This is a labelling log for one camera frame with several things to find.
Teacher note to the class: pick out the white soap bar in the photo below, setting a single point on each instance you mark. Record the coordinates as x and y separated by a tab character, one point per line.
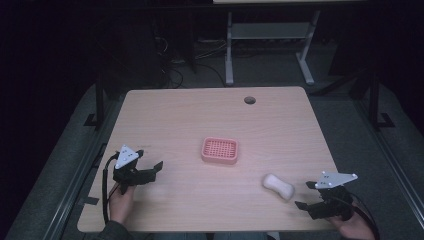
278	186

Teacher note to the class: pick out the person's left hand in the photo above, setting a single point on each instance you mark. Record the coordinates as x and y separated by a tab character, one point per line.
120	206

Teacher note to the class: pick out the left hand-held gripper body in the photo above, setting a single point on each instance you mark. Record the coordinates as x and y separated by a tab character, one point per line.
127	175

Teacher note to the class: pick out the pink soap dish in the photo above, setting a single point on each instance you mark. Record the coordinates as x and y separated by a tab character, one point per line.
219	150

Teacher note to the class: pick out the black tape strip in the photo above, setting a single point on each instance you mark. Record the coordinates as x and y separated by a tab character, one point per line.
88	201

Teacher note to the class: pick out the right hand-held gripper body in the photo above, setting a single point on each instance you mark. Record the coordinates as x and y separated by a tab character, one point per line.
335	203

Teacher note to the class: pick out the black metal stand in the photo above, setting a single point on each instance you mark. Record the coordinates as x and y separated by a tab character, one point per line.
375	103
99	100

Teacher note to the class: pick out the person's right hand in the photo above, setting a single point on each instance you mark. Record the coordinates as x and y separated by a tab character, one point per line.
356	230

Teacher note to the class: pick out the white metal stand frame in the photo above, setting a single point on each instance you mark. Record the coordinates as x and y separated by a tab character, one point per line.
266	30

